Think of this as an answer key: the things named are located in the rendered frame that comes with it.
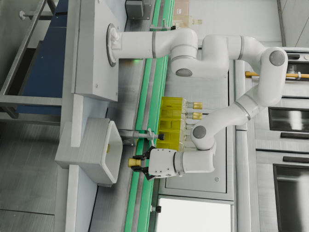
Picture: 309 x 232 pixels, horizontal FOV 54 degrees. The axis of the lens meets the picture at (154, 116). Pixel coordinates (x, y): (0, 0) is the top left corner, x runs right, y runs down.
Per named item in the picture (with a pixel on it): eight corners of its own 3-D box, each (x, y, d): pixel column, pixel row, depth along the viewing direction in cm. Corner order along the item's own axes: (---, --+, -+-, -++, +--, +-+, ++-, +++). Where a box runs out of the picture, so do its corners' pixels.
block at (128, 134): (120, 146, 131) (136, 147, 130) (116, 136, 123) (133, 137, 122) (121, 139, 133) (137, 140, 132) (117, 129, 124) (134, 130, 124)
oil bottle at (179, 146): (137, 154, 138) (184, 158, 135) (136, 149, 133) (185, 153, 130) (139, 143, 141) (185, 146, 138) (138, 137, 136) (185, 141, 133)
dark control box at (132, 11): (127, 17, 157) (142, 17, 156) (124, 4, 150) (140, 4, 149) (129, 6, 161) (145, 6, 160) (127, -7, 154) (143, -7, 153)
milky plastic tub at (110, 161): (94, 183, 118) (116, 185, 117) (77, 162, 99) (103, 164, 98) (103, 142, 127) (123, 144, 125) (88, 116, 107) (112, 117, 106)
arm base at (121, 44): (104, 54, 102) (150, 54, 100) (105, 18, 103) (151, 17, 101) (115, 66, 117) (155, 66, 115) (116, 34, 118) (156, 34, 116)
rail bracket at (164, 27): (149, 32, 153) (175, 33, 151) (147, 21, 146) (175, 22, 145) (150, 27, 155) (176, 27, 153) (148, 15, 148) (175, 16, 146)
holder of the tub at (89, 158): (97, 187, 123) (115, 188, 122) (76, 162, 99) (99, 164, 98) (105, 147, 131) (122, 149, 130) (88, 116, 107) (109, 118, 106)
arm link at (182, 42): (155, 39, 116) (197, 39, 114) (153, 69, 111) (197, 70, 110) (153, 23, 107) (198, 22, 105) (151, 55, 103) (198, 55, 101)
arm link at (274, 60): (218, 85, 112) (228, 80, 98) (263, 49, 112) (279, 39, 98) (246, 119, 112) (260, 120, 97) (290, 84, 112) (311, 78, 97)
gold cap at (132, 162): (127, 165, 112) (139, 166, 111) (128, 156, 113) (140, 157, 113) (128, 168, 115) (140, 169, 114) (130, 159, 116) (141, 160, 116)
